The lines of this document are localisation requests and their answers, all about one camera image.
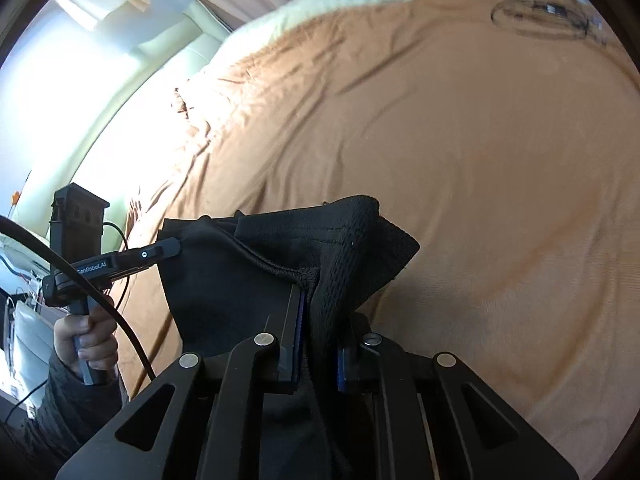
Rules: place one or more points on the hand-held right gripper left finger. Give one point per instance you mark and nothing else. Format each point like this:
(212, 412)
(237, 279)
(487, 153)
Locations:
(292, 345)

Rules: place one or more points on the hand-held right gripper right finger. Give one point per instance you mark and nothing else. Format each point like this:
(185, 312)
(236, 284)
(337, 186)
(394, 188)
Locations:
(341, 370)

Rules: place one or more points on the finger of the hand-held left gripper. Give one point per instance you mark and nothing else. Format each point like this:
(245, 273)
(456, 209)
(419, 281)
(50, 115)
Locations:
(150, 254)

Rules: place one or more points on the black knit garment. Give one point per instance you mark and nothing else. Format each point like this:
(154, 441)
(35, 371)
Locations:
(225, 290)

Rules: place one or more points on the person's left forearm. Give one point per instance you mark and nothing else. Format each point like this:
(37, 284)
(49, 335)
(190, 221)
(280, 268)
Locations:
(65, 405)

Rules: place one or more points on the person's left hand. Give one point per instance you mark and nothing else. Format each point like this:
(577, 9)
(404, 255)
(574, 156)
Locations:
(102, 342)

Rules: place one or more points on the white storage box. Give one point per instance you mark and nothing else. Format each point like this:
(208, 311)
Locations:
(30, 340)

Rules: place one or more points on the cream sofa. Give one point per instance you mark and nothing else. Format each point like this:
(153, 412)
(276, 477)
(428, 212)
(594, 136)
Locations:
(195, 40)

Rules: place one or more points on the orange-brown blanket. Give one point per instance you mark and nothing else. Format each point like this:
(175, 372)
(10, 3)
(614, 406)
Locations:
(450, 160)

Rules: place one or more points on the small black device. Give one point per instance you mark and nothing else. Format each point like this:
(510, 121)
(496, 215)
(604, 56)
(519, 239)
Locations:
(552, 9)

